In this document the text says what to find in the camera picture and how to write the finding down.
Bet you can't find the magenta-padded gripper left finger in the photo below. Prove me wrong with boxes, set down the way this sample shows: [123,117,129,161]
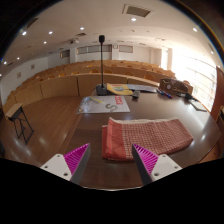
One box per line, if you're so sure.
[40,143,92,185]

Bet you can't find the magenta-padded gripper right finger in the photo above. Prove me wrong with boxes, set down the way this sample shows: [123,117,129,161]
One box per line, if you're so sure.
[131,143,183,186]

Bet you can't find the red white checked towel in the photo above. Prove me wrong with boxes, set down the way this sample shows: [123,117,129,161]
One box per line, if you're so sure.
[101,116,195,162]

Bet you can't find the grey flat notebook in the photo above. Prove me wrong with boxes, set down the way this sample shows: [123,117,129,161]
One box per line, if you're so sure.
[189,99,208,112]

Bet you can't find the red marker pen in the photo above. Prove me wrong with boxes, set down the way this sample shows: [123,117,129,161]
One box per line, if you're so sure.
[161,90,174,100]

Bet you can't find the white printed poster sheet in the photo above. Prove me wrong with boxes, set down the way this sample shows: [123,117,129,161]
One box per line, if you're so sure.
[76,95,131,115]

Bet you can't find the blue marker pen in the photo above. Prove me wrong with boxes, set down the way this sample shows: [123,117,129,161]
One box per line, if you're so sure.
[156,88,168,98]

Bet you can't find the black desktop device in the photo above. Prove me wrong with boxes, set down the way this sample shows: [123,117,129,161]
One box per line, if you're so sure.
[176,92,198,102]

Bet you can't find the wooden auditorium seat rows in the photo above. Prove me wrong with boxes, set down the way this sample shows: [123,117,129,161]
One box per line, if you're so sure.
[1,59,178,114]

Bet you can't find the grey-blue booklet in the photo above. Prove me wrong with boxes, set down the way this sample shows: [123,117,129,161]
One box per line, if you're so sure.
[126,83,158,94]

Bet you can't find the brown cardboard box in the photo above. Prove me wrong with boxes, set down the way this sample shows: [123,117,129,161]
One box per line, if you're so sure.
[159,77,194,96]

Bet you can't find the black gooseneck desk microphone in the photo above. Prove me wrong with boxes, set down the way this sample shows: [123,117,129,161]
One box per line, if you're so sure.
[95,34,109,97]

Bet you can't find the yellow booklet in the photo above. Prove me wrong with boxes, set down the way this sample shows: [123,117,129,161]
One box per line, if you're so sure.
[106,83,134,97]

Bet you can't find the brown wooden door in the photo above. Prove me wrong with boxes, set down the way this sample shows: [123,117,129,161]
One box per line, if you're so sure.
[210,65,224,122]

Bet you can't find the round ceiling lights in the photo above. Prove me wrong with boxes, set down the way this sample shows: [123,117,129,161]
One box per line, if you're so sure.
[1,16,201,66]

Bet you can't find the rectangular ceiling air vent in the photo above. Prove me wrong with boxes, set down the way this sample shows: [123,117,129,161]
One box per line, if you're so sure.
[121,3,153,18]

